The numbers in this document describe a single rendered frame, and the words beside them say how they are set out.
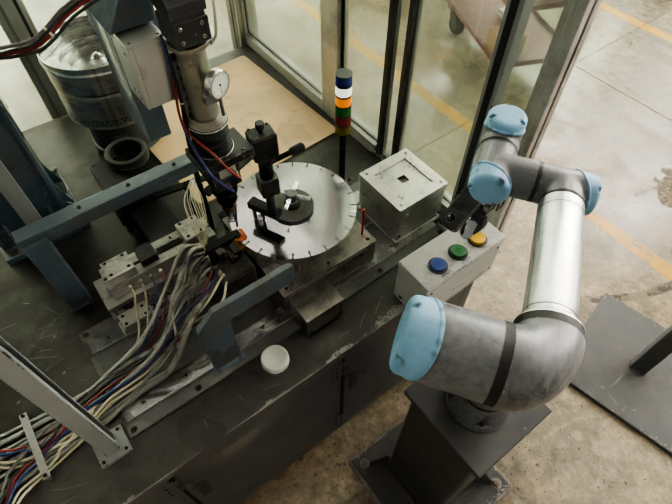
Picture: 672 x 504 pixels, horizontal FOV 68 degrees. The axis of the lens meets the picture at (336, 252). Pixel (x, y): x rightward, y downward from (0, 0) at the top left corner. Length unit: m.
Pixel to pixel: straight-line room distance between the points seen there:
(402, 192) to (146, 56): 0.77
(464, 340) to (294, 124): 1.32
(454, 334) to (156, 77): 0.66
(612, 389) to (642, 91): 2.11
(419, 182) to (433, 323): 0.84
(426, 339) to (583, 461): 1.57
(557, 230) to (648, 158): 2.48
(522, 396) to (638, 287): 2.02
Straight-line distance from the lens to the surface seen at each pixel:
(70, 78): 1.65
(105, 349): 1.42
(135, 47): 0.94
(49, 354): 1.48
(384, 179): 1.45
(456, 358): 0.66
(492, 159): 0.95
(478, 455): 1.26
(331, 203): 1.31
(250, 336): 1.32
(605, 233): 2.80
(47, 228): 1.30
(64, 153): 1.97
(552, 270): 0.80
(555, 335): 0.71
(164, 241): 1.42
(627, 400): 2.33
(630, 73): 3.95
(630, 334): 2.48
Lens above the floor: 1.93
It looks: 54 degrees down
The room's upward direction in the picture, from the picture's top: straight up
